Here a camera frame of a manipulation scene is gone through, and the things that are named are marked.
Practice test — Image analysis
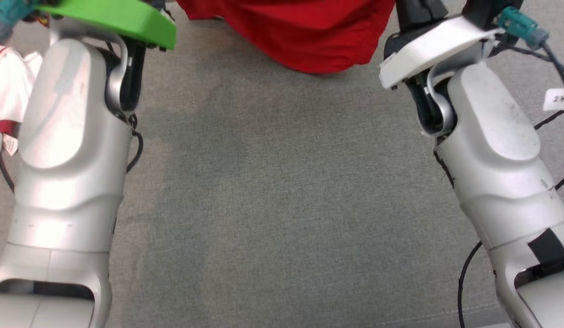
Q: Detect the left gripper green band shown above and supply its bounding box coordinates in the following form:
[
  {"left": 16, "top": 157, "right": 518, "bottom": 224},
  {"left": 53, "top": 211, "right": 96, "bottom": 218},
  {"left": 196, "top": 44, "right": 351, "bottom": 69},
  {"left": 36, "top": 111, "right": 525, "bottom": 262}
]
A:
[{"left": 35, "top": 0, "right": 177, "bottom": 51}]

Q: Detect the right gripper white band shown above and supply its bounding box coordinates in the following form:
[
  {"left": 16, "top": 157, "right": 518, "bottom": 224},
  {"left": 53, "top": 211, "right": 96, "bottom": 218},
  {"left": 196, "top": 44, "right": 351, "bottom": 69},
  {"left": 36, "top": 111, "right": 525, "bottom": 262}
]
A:
[{"left": 379, "top": 0, "right": 524, "bottom": 90}]

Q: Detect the red garment with white band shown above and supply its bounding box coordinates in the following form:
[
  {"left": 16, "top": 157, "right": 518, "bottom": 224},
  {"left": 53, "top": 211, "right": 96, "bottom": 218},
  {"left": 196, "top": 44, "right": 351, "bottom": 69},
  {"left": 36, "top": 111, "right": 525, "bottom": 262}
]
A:
[{"left": 176, "top": 0, "right": 396, "bottom": 74}]

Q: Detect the red and white striped garment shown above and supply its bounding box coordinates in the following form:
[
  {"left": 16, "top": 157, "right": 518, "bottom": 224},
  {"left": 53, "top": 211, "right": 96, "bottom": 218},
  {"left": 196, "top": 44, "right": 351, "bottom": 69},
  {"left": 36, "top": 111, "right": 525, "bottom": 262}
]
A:
[{"left": 0, "top": 45, "right": 43, "bottom": 165}]

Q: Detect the small white paper tag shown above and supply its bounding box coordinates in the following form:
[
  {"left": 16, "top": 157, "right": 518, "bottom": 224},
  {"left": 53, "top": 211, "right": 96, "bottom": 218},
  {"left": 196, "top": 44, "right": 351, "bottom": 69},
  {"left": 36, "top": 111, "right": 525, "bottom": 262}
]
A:
[{"left": 543, "top": 88, "right": 564, "bottom": 112}]

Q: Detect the teal cable connector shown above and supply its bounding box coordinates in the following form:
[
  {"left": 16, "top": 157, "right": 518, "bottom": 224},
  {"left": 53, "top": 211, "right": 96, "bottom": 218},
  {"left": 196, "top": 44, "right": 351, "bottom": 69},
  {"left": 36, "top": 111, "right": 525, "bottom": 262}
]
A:
[
  {"left": 497, "top": 5, "right": 549, "bottom": 51},
  {"left": 0, "top": 0, "right": 37, "bottom": 42}
]

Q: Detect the thin black cable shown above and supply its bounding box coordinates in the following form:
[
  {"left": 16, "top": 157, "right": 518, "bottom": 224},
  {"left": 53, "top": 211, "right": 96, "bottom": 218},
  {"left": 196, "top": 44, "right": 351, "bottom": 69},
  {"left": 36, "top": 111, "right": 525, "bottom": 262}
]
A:
[
  {"left": 457, "top": 241, "right": 484, "bottom": 328},
  {"left": 508, "top": 39, "right": 564, "bottom": 191},
  {"left": 126, "top": 113, "right": 144, "bottom": 174}
]

